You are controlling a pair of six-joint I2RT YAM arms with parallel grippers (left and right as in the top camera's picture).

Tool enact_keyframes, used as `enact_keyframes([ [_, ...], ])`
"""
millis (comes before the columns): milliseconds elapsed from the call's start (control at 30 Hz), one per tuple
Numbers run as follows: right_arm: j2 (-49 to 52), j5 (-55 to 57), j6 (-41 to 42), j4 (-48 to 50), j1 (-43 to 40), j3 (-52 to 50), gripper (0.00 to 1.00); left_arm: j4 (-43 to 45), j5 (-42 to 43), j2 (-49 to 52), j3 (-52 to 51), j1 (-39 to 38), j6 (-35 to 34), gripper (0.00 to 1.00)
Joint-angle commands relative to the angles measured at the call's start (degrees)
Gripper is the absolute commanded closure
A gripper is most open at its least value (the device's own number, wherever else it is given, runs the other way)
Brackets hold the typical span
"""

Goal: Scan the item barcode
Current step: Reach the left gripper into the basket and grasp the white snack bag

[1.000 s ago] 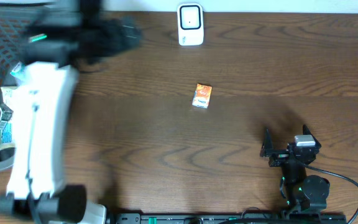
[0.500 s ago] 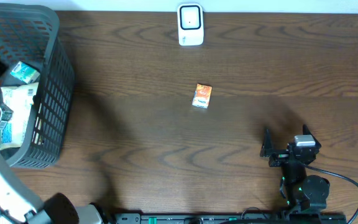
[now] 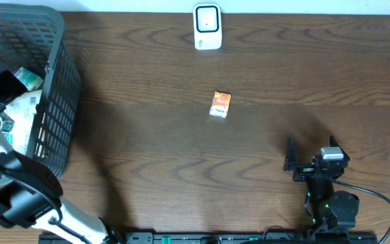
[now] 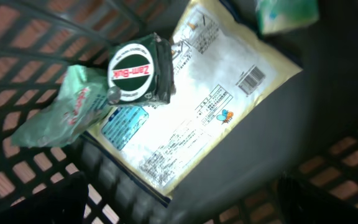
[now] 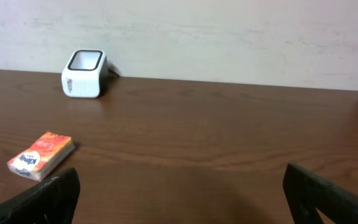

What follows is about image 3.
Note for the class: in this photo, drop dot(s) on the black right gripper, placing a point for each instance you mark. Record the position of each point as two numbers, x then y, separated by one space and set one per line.
305 169

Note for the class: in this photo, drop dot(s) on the orange snack packet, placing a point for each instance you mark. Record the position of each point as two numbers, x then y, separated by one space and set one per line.
220 104

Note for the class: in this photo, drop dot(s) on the small teal packet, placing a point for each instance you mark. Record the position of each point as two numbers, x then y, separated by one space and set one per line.
29 79

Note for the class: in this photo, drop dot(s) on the large white snack bag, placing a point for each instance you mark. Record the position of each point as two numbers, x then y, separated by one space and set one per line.
22 110

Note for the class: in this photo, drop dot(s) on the dark green round-label packet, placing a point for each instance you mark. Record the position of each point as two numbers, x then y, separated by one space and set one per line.
6 123

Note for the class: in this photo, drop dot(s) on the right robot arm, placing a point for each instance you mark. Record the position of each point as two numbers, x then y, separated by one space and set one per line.
331 211

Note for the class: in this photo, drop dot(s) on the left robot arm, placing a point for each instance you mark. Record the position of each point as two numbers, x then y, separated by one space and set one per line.
31 196

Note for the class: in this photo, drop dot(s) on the grey plastic basket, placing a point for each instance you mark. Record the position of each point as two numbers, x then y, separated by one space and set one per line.
32 37

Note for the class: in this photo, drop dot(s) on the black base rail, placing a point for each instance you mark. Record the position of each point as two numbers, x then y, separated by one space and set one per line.
270 237

